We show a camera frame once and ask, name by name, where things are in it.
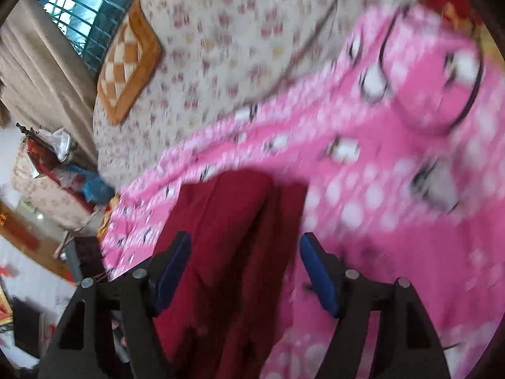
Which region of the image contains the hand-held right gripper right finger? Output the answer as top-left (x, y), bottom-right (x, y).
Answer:
top-left (299, 232), bottom-right (452, 379)

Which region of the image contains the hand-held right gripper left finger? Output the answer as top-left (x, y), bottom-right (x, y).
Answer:
top-left (37, 231), bottom-right (193, 379)

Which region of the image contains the dark red sweater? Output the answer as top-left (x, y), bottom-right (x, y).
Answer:
top-left (152, 169), bottom-right (309, 379)

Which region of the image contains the pink penguin print blanket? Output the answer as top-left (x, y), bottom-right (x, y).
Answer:
top-left (98, 3), bottom-right (505, 379)

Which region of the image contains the blue plastic bag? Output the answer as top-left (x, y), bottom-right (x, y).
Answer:
top-left (73, 165), bottom-right (116, 207)

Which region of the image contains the floral armchair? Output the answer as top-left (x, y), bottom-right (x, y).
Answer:
top-left (11, 152), bottom-right (97, 232)

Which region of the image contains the silver plastic bag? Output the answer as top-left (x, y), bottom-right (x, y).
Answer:
top-left (39, 127), bottom-right (72, 162)

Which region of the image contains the orange checkered cushion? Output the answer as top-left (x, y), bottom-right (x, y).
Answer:
top-left (97, 0), bottom-right (163, 127)

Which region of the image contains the beige curtain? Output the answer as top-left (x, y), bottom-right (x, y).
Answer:
top-left (0, 0), bottom-right (101, 163)

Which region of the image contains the floral quilt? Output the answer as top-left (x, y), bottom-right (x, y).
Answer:
top-left (92, 0), bottom-right (440, 190)

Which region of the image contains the window with metal grille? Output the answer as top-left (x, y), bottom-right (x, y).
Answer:
top-left (31, 0), bottom-right (148, 75)

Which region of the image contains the red and yellow cloth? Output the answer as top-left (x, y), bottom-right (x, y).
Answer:
top-left (417, 0), bottom-right (498, 58)

